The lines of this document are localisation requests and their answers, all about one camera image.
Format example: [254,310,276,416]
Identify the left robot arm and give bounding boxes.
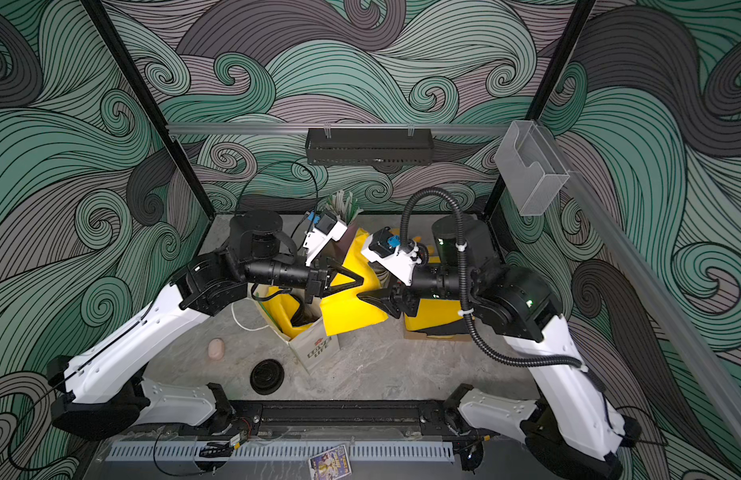
[48,210,364,441]

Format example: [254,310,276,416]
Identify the pink small object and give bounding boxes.
[208,338,226,361]

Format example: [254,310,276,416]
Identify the yellow napkin stack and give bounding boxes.
[405,299,469,336]

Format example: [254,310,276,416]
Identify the wrapped straws bundle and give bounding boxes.
[326,190,364,225]

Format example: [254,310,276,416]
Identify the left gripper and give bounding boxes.
[244,251,364,306]

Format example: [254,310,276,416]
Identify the clear acrylic wall holder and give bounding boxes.
[494,120,570,217]

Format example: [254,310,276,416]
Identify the white paper bag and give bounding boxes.
[230,285,340,373]

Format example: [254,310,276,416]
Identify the black wall shelf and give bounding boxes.
[304,128,435,166]

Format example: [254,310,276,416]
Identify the colourful card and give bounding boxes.
[308,445,352,480]

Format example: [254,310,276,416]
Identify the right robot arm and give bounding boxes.
[360,187,642,479]

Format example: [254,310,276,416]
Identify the stack of black lids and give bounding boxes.
[250,359,286,396]

